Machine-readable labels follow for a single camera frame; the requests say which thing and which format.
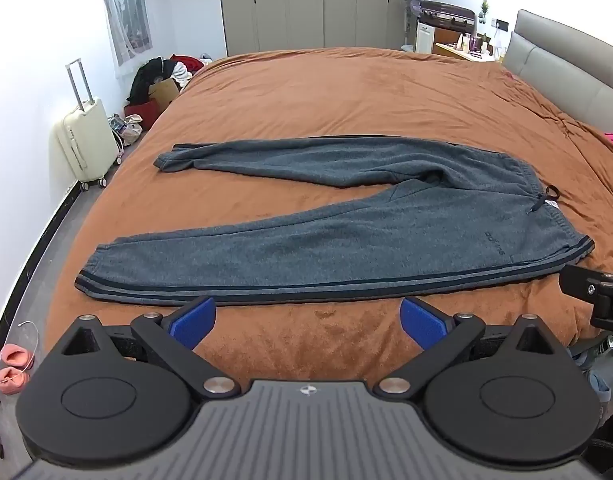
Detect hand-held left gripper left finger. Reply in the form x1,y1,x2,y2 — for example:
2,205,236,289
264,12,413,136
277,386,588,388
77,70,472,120
60,296,240,399

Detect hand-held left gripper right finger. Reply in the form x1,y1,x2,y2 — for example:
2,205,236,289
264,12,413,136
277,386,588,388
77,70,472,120
374,297,555,400

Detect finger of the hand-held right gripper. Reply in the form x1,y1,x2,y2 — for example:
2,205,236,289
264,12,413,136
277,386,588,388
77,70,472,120
559,264,613,307

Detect grey sweat pants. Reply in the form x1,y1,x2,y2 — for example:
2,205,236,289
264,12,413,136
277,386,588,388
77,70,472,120
74,135,596,308

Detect pile of shoes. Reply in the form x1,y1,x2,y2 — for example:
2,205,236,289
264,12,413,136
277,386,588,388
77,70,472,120
571,332,613,407

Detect pink slipper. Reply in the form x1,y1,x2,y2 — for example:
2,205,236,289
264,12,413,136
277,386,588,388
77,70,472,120
0,344,32,367
0,366,28,395

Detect patterned tote bag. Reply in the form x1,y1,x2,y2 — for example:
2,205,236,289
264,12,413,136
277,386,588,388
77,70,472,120
108,114,145,147

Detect cream hard-shell suitcase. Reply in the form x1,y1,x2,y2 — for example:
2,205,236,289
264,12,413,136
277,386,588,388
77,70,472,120
55,59,123,191

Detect red box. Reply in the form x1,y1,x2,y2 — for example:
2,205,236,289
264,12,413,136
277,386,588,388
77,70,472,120
124,101,162,131

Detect grey padded headboard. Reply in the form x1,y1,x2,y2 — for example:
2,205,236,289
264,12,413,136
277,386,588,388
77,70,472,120
501,9,613,137

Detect cardboard box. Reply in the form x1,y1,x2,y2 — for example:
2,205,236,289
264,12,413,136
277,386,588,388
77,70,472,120
147,77,181,109

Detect bed with brown cover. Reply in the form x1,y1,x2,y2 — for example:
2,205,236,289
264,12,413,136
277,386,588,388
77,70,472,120
66,47,613,401

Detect pile of dark clothes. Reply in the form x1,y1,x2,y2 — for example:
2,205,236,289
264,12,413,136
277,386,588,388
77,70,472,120
126,54,213,104

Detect toiletry bottles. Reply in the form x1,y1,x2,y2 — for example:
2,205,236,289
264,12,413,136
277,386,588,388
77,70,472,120
457,32,503,59

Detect wooden desk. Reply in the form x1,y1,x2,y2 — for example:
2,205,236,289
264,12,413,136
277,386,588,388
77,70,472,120
434,27,507,64

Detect white cabinet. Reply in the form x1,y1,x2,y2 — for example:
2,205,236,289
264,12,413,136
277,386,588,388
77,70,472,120
415,21,435,54

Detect purple suitcase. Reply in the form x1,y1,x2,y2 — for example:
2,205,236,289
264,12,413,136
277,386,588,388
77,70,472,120
411,0,476,31

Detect grey sheer curtain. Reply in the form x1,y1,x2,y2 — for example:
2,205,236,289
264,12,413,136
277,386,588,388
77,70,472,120
97,0,153,67

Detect beige built-in wardrobe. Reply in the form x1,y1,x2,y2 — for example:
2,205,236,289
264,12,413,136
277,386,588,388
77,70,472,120
219,0,412,59

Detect white wire hanger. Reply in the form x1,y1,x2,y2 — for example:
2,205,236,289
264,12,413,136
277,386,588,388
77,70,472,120
16,321,40,362

